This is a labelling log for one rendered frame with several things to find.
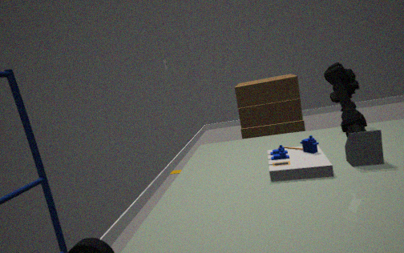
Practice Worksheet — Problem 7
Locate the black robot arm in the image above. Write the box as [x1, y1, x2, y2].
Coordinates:
[324, 62, 367, 137]

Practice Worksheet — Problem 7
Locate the blue micro servo with orange cable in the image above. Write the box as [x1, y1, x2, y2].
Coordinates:
[284, 135, 319, 153]

